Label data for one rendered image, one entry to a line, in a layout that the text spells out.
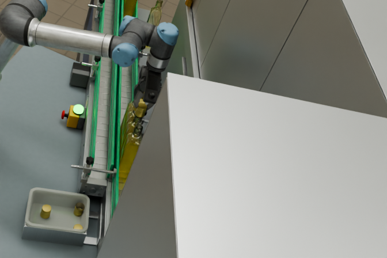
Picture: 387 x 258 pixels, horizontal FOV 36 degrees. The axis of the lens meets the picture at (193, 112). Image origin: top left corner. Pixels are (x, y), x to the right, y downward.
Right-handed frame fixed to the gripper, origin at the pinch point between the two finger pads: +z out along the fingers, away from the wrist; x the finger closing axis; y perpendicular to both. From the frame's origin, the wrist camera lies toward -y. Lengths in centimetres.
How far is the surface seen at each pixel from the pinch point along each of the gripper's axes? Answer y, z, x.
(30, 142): 14, 44, 36
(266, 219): -121, -94, 12
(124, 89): 44, 30, 0
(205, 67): -4.1, -27.2, -15.1
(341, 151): -107, -95, -2
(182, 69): 10.9, -12.7, -12.2
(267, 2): -29, -71, -15
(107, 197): -19.3, 30.6, 5.5
